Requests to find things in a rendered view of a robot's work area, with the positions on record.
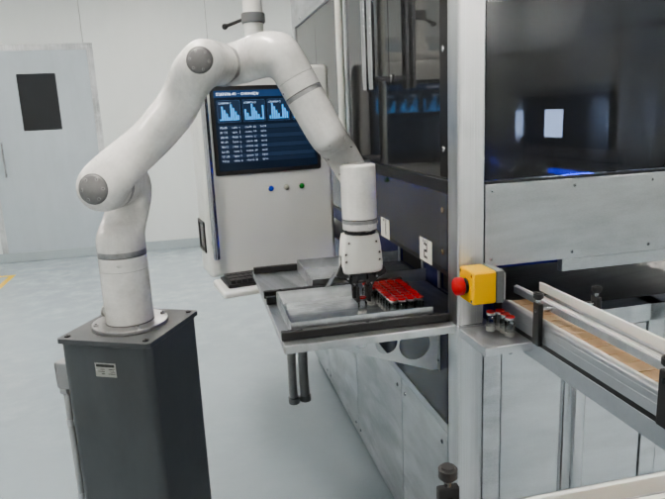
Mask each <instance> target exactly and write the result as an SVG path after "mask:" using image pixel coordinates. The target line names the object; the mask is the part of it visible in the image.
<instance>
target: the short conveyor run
mask: <svg viewBox="0 0 665 499"><path fill-rule="evenodd" d="M602 289H603V286H601V285H600V284H593V285H592V290H591V291H593V292H594V293H595V294H594V295H591V302H584V301H582V300H580V299H578V298H575V297H573V296H571V295H569V294H567V293H565V292H562V291H560V290H558V289H556V288H554V287H552V286H549V285H547V284H545V283H543V282H539V291H534V292H531V291H529V290H527V289H525V288H523V287H521V286H519V285H515V286H514V292H515V293H516V294H518V295H520V296H521V297H523V298H525V299H521V300H504V302H502V303H501V309H504V310H505V312H509V313H510V315H514V316H515V322H516V332H517V333H519V334H520V335H522V336H523V337H525V338H526V339H528V340H530V341H531V350H528V351H524V353H525V354H527V355H528V356H530V357H531V358H533V359H534V360H535V361H537V362H538V363H540V364H541V365H543V366H544V367H545V368H547V369H548V370H550V371H551V372H553V373H554V374H556V375H557V376H558V377H560V378H561V379H563V380H564V381H566V382H567V383H568V384H570V385H571V386H573V387H574V388H576V389H577V390H578V391H580V392H581V393H583V394H584V395H586V396H587V397H589V398H590V399H591V400H593V401H594V402H596V403H597V404H599V405H600V406H601V407H603V408H604V409H606V410H607V411H609V412H610V413H611V414H613V415H614V416H616V417H617V418H619V419H620V420H622V421H623V422H624V423H626V424H627V425H629V426H630V427H632V428H633V429H634V430H636V431H637V432H639V433H640V434H642V435H643V436H644V437H646V438H647V439H649V440H650V441H652V442H653V443H655V444H656V445H657V446H659V447H660V448H662V449H664V450H665V339H663V338H661V337H659V336H657V335H655V334H653V333H650V332H648V331H646V330H644V329H642V328H640V327H637V326H635V325H634V324H632V323H630V322H627V321H625V320H623V319H621V318H619V317H617V316H614V315H612V314H610V313H608V312H606V311H604V310H601V309H602V297H600V296H599V293H601V292H602ZM543 292H544V293H546V294H548V295H545V296H544V293H543Z"/></svg>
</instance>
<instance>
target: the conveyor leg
mask: <svg viewBox="0 0 665 499"><path fill-rule="evenodd" d="M585 405H586V395H584V394H583V393H581V392H580V391H578V390H577V389H576V388H574V387H573V386H571V385H570V384H568V383H567V382H566V381H564V380H563V379H560V404H559V429H558V455H557V479H556V491H560V490H565V489H570V488H575V487H581V485H582V465H583V445H584V426H585Z"/></svg>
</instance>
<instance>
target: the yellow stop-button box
mask: <svg viewBox="0 0 665 499"><path fill-rule="evenodd" d="M459 270H460V277H463V278H464V280H465V283H466V292H465V294H464V295H460V297H461V298H463V299H464V300H466V301H467V302H469V303H470V304H472V305H483V304H491V303H495V302H496V303H502V302H504V271H503V270H502V269H501V268H499V267H497V266H495V265H493V264H491V263H483V264H473V265H463V266H460V269H459Z"/></svg>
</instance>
